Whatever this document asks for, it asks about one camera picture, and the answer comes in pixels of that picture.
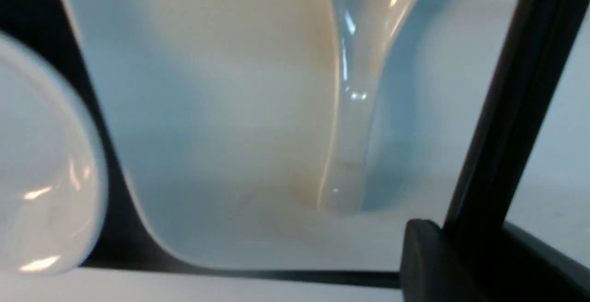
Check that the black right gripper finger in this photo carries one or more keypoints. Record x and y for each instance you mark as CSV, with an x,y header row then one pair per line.
x,y
516,267

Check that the black chopstick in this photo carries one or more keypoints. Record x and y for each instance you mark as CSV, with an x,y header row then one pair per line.
x,y
537,45

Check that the white ceramic spoon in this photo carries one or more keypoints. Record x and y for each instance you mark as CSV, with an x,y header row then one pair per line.
x,y
365,33

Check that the large white square plate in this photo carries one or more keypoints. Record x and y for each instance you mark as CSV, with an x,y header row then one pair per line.
x,y
220,114

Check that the white square bowl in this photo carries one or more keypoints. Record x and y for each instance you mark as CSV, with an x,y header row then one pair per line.
x,y
54,183

